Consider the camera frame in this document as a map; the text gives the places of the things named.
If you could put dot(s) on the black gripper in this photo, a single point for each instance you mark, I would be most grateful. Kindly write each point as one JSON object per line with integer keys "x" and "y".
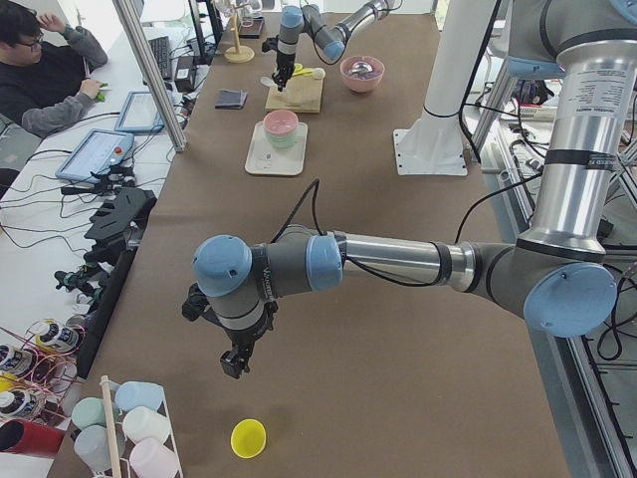
{"x": 242, "y": 347}
{"x": 285, "y": 60}

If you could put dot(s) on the white ceramic spoon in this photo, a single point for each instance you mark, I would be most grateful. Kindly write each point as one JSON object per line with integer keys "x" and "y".
{"x": 268, "y": 82}

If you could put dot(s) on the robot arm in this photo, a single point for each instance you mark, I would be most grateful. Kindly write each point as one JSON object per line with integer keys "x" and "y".
{"x": 552, "y": 276}
{"x": 323, "y": 25}

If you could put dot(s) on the green bowl stack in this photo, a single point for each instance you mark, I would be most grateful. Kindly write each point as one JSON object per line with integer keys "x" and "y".
{"x": 286, "y": 140}

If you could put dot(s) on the pink bowl with ice cubes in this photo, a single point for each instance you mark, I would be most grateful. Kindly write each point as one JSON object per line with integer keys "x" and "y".
{"x": 362, "y": 84}

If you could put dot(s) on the yellow plastic knife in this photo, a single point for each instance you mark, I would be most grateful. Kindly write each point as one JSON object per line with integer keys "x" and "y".
{"x": 304, "y": 72}

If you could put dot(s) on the bamboo cutting board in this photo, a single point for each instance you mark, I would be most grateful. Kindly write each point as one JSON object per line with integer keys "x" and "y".
{"x": 301, "y": 95}

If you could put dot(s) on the wooden banana stand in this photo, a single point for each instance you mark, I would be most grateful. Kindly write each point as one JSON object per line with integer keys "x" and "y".
{"x": 238, "y": 53}

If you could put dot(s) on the grey folded cloth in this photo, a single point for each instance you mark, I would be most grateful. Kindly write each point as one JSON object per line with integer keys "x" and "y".
{"x": 230, "y": 99}

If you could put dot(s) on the yellow plastic cup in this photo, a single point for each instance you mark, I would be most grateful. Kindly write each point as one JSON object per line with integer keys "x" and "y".
{"x": 248, "y": 438}

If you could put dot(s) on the beige rabbit tray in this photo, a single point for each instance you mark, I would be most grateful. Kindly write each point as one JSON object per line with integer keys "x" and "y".
{"x": 265, "y": 159}

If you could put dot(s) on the blue cup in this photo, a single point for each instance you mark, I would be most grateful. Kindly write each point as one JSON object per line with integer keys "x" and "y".
{"x": 132, "y": 394}

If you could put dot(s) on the white cup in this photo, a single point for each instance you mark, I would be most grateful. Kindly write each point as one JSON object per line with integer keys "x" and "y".
{"x": 141, "y": 423}

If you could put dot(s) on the black keyboard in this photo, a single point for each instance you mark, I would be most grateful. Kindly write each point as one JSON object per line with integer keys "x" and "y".
{"x": 160, "y": 49}

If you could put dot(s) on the pink cup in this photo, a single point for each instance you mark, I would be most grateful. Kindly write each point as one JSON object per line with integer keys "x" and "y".
{"x": 151, "y": 459}

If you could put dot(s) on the green cup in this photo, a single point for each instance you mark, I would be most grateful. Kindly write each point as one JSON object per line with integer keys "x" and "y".
{"x": 89, "y": 411}

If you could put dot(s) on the grey cup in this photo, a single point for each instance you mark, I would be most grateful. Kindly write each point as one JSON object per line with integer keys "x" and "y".
{"x": 91, "y": 445}

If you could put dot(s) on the black tool stand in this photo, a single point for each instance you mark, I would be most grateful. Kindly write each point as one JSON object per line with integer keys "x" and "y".
{"x": 110, "y": 225}

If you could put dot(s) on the blue teach pendant tablet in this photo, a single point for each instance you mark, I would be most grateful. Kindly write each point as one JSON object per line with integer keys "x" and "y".
{"x": 95, "y": 155}

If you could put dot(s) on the red cup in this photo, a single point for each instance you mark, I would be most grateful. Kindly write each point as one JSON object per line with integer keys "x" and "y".
{"x": 28, "y": 438}

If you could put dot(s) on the seated person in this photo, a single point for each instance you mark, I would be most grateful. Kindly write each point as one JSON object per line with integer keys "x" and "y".
{"x": 46, "y": 65}

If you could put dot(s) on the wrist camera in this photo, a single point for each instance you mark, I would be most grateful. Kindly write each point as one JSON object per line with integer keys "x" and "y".
{"x": 270, "y": 45}
{"x": 196, "y": 306}

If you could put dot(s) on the aluminium frame post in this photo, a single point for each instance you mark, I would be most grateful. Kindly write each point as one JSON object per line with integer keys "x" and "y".
{"x": 134, "y": 33}

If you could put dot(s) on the white wire cup rack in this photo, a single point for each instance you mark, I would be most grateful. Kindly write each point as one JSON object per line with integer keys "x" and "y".
{"x": 119, "y": 445}

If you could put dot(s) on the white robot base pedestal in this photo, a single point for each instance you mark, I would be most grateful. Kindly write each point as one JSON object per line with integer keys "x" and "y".
{"x": 433, "y": 145}

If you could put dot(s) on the aluminium side frame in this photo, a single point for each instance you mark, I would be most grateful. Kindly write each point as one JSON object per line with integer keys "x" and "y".
{"x": 591, "y": 380}

